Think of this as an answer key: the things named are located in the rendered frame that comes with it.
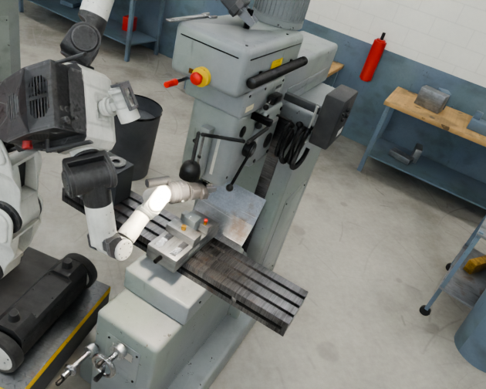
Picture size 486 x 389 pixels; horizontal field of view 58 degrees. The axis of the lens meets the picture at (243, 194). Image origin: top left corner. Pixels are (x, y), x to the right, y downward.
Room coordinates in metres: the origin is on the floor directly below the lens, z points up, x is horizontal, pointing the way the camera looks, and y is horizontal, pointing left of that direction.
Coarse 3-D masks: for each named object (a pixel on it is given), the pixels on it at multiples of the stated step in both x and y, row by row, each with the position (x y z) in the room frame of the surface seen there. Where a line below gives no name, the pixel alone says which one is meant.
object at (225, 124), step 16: (192, 112) 1.46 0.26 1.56; (208, 112) 1.44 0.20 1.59; (224, 112) 1.42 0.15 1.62; (256, 112) 1.53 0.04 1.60; (192, 128) 1.45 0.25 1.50; (224, 128) 1.41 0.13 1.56; (240, 128) 1.43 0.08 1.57; (192, 144) 1.45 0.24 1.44; (224, 144) 1.41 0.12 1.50; (240, 144) 1.47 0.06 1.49; (208, 160) 1.42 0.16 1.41; (224, 160) 1.41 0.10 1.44; (240, 160) 1.51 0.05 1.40; (208, 176) 1.42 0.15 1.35; (224, 176) 1.41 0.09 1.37
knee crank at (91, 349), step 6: (84, 348) 1.13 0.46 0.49; (90, 348) 1.12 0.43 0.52; (96, 348) 1.14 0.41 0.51; (84, 354) 1.10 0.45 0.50; (90, 354) 1.12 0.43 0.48; (78, 360) 1.06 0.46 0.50; (66, 366) 1.02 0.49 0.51; (72, 366) 1.02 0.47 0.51; (66, 372) 1.00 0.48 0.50; (72, 372) 1.01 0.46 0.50; (60, 378) 0.98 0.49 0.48
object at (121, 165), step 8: (112, 160) 1.69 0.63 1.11; (120, 160) 1.71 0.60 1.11; (120, 168) 1.66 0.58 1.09; (128, 168) 1.69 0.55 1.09; (120, 176) 1.64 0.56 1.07; (128, 176) 1.69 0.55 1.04; (120, 184) 1.64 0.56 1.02; (128, 184) 1.70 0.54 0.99; (112, 192) 1.62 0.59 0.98; (120, 192) 1.65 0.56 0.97; (128, 192) 1.71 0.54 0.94; (120, 200) 1.66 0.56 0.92
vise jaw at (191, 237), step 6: (168, 222) 1.48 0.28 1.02; (174, 222) 1.49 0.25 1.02; (180, 222) 1.51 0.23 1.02; (168, 228) 1.46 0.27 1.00; (174, 228) 1.46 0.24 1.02; (180, 228) 1.46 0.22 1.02; (186, 228) 1.48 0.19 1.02; (192, 228) 1.49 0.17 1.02; (174, 234) 1.45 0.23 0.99; (180, 234) 1.44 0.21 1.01; (186, 234) 1.44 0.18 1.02; (192, 234) 1.45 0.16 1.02; (198, 234) 1.47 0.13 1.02; (186, 240) 1.43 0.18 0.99; (192, 240) 1.42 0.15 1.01; (198, 240) 1.46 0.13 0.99; (192, 246) 1.42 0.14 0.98
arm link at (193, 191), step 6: (180, 180) 1.44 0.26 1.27; (198, 180) 1.50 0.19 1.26; (180, 186) 1.40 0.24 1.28; (186, 186) 1.41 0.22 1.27; (192, 186) 1.45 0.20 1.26; (198, 186) 1.46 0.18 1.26; (204, 186) 1.47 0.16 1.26; (186, 192) 1.40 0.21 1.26; (192, 192) 1.42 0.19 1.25; (198, 192) 1.44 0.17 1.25; (204, 192) 1.44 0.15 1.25; (186, 198) 1.40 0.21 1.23; (192, 198) 1.42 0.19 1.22; (198, 198) 1.44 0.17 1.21; (204, 198) 1.44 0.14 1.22
